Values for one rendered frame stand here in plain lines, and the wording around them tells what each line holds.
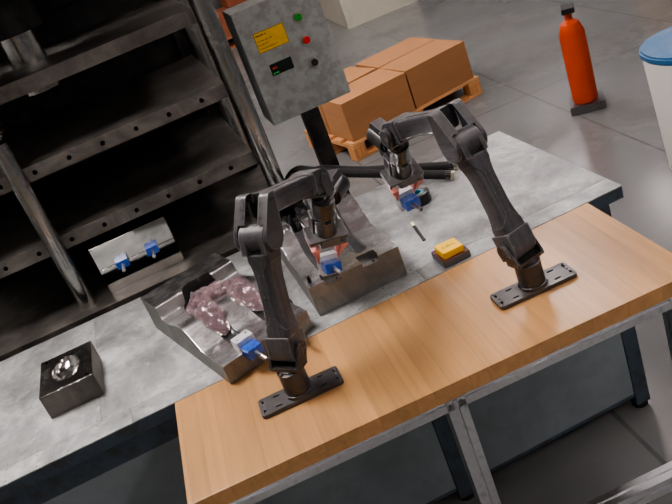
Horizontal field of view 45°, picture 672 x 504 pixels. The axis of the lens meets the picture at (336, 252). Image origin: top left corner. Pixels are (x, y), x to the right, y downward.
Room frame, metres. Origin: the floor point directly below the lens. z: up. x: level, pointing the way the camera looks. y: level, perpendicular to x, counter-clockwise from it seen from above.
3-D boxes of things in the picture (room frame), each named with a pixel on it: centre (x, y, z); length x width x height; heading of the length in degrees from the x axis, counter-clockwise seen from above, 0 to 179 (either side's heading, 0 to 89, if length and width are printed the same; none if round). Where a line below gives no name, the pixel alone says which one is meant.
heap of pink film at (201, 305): (1.99, 0.34, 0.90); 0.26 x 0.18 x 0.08; 26
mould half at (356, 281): (2.13, 0.01, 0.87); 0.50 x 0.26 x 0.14; 9
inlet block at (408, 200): (2.02, -0.24, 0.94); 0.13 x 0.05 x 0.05; 9
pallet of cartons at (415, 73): (5.53, -0.73, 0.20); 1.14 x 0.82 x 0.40; 104
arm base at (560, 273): (1.62, -0.40, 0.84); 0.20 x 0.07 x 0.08; 96
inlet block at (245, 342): (1.73, 0.27, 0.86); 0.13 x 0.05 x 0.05; 26
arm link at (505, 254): (1.63, -0.40, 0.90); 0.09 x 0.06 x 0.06; 113
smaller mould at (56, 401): (1.99, 0.80, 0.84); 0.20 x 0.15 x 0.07; 9
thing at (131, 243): (2.84, 0.67, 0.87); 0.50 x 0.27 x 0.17; 9
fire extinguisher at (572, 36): (4.45, -1.71, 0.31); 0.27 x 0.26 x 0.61; 113
